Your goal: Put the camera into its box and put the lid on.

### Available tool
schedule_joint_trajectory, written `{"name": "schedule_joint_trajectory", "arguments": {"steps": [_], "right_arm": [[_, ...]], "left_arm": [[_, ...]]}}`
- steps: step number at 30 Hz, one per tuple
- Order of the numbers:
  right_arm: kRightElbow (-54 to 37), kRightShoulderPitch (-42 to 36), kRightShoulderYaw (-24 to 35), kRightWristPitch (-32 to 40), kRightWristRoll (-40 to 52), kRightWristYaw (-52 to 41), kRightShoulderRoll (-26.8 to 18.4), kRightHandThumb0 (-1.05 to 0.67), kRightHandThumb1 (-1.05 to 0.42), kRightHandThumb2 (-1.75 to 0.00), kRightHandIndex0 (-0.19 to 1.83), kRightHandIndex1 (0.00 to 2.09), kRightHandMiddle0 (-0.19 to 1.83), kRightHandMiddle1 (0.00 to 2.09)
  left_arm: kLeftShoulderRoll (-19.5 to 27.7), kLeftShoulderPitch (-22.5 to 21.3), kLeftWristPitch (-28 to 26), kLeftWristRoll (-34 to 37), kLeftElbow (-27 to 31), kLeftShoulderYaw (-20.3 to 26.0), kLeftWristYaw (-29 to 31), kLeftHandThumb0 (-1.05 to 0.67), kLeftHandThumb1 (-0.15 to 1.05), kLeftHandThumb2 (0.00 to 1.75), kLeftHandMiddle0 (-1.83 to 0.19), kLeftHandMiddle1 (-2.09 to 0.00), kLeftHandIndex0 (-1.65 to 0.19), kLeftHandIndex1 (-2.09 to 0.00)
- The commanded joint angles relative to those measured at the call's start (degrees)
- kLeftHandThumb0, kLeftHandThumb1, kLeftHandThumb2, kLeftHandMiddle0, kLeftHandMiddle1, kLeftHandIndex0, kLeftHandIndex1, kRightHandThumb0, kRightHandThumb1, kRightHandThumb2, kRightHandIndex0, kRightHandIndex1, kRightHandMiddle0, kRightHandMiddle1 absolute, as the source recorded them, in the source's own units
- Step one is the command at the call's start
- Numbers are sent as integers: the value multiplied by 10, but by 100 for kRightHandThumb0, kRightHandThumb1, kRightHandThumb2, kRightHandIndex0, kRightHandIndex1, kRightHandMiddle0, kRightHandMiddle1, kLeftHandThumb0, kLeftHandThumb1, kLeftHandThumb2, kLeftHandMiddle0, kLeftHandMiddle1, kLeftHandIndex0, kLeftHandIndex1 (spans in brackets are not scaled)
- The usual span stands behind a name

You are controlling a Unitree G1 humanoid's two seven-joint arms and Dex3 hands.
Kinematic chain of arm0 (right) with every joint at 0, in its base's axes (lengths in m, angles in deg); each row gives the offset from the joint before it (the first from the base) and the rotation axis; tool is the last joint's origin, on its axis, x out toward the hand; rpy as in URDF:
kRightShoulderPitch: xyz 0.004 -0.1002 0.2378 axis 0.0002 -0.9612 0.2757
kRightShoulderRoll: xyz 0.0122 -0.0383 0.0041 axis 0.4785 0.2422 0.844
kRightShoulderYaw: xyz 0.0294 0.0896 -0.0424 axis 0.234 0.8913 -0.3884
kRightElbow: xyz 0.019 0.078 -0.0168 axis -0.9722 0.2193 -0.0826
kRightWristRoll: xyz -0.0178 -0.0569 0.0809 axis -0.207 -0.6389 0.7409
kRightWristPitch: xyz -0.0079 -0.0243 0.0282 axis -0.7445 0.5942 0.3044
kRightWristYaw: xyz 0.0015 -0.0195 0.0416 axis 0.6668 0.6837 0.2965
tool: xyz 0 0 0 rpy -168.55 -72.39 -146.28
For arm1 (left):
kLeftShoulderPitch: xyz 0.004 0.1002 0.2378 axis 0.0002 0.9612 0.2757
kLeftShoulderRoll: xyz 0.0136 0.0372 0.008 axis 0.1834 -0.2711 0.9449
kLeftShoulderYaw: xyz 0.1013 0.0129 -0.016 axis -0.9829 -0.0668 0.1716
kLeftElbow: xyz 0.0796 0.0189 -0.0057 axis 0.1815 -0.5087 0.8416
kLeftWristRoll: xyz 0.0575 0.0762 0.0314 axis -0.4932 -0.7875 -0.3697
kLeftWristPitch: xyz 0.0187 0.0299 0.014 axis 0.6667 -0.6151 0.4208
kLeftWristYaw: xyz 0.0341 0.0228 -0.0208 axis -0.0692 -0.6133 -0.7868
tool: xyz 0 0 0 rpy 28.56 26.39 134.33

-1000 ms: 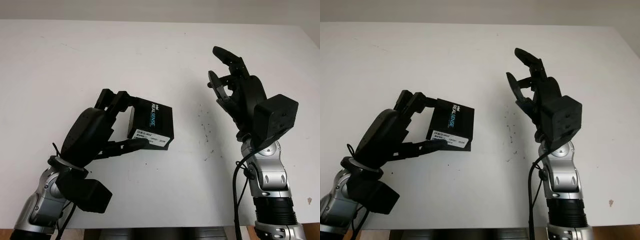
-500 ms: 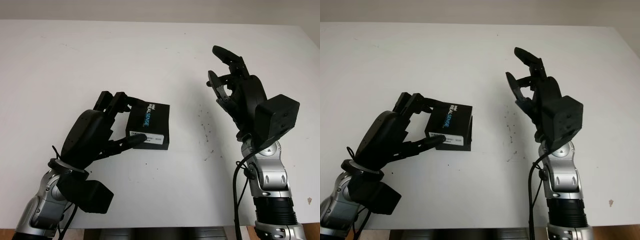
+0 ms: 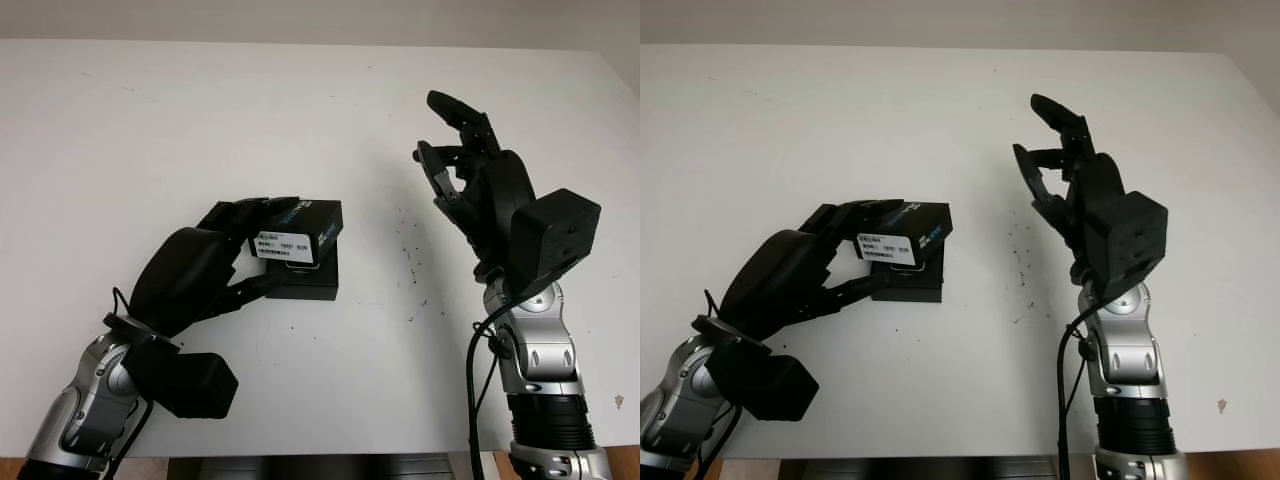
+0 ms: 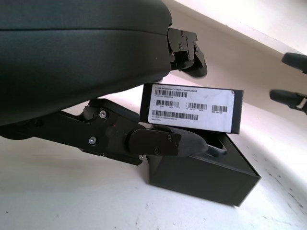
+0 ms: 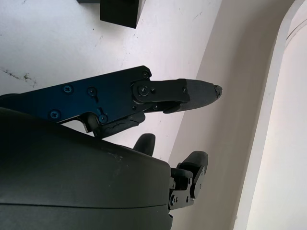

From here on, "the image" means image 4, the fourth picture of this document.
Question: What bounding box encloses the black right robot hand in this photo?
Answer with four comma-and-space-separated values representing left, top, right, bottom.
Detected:
269, 52, 307, 116

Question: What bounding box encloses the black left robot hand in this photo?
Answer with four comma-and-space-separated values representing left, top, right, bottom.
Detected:
0, 0, 208, 166

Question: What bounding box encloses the black RealSense box lid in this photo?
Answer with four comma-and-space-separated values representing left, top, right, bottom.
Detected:
140, 83, 244, 134

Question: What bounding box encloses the black box base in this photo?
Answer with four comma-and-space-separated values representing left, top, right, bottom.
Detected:
143, 130, 262, 213

